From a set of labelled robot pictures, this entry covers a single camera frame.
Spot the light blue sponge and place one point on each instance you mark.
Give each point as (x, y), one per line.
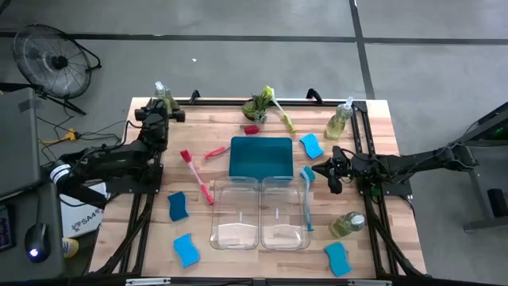
(337, 259)
(185, 250)
(312, 146)

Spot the black support bar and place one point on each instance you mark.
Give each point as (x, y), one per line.
(85, 198)

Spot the teal plastic tray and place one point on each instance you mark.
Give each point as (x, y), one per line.
(260, 159)

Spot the black floor fan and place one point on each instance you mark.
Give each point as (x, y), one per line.
(43, 51)

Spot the silver metal bracket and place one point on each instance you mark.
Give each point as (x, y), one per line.
(369, 283)
(147, 281)

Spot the black computer mouse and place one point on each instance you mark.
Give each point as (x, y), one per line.
(37, 242)

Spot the clear plastic bin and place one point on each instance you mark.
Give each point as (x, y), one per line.
(234, 234)
(283, 234)

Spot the black keyboard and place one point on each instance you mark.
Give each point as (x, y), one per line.
(6, 234)

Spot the small potted succulent plant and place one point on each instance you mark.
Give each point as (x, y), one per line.
(256, 109)

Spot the grey desk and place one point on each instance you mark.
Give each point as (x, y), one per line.
(43, 214)

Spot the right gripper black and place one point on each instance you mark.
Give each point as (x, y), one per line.
(341, 167)

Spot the yellow-green dish brush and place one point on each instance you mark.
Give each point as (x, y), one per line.
(269, 92)

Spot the grey computer case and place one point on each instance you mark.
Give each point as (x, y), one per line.
(16, 143)

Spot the dark blue sponge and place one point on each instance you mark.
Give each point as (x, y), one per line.
(178, 206)

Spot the black cylindrical foot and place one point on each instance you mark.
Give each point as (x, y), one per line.
(498, 202)

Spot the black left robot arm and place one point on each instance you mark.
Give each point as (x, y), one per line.
(99, 163)

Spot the black tripod bar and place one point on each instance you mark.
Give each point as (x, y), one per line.
(24, 86)

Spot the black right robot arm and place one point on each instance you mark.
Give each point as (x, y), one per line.
(416, 161)

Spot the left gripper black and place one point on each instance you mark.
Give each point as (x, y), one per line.
(155, 127)

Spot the black metal stand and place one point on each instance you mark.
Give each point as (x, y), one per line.
(476, 190)

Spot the white cardboard box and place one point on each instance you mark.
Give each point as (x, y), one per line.
(81, 218)

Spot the yellow round object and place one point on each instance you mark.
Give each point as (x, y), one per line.
(70, 247)

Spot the blue and white dish brush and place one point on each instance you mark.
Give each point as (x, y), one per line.
(309, 174)

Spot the clear green soap pump bottle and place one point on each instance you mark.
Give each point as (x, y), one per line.
(160, 92)
(336, 125)
(345, 225)

